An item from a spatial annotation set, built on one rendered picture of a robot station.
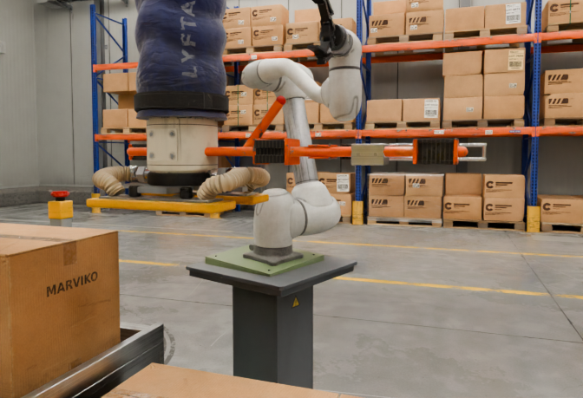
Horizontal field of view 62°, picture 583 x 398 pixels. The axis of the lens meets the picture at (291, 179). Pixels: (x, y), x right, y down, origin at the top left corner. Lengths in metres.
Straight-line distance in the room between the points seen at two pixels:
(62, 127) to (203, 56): 12.01
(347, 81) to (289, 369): 1.11
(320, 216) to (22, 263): 1.10
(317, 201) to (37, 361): 1.12
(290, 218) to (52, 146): 11.66
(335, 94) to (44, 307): 1.04
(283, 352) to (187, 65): 1.20
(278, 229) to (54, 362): 0.86
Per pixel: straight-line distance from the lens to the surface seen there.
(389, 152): 1.00
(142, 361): 1.73
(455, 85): 8.29
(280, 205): 1.86
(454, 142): 0.98
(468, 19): 8.47
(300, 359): 2.05
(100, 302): 1.62
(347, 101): 1.57
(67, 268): 1.50
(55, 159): 13.24
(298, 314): 1.98
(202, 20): 1.17
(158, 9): 1.18
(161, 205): 1.09
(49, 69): 13.48
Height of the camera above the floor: 1.19
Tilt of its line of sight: 3 degrees down
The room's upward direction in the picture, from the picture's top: straight up
